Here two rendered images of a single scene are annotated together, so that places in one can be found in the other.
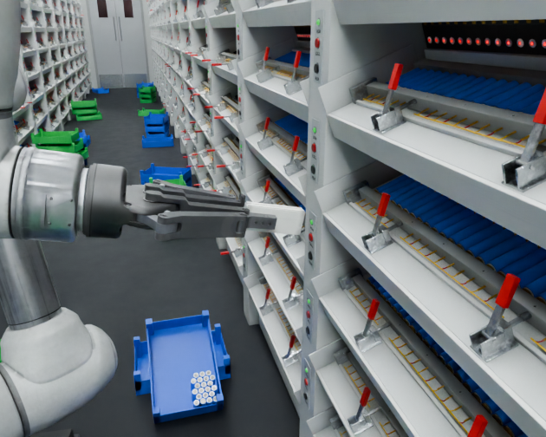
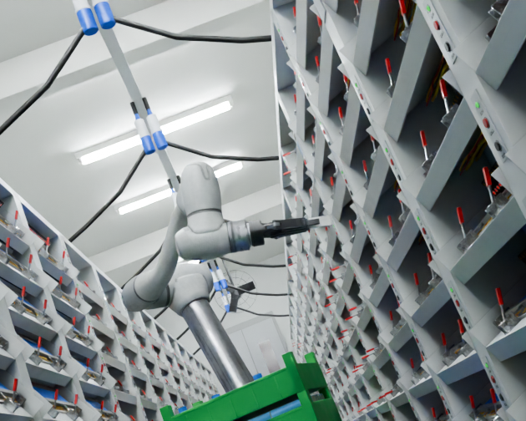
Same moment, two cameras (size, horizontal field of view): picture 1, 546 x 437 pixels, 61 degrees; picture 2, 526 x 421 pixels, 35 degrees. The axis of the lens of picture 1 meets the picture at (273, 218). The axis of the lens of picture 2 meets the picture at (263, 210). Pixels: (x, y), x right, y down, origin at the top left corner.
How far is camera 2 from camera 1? 2.02 m
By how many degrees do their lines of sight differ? 39
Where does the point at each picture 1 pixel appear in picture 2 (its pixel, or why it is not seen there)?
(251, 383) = not seen: outside the picture
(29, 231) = (235, 240)
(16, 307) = (234, 384)
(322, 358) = (437, 362)
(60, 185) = (240, 224)
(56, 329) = not seen: hidden behind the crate
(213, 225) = (292, 221)
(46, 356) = not seen: hidden behind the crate
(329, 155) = (374, 228)
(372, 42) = (370, 167)
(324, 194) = (381, 250)
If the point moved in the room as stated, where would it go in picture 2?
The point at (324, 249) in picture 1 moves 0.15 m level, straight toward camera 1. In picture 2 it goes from (398, 283) to (386, 281)
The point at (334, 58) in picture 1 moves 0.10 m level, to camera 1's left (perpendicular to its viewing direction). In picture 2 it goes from (353, 181) to (326, 195)
